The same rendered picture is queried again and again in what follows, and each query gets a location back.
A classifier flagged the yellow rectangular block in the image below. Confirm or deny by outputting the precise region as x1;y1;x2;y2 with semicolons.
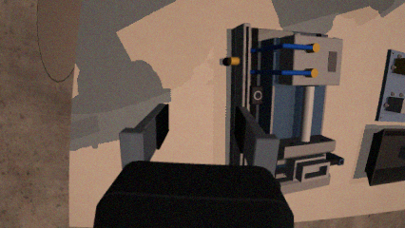
393;58;405;75

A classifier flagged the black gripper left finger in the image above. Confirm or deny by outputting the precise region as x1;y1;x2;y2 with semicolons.
119;104;169;170

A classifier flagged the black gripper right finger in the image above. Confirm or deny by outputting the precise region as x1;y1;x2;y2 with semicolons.
234;106;280;177

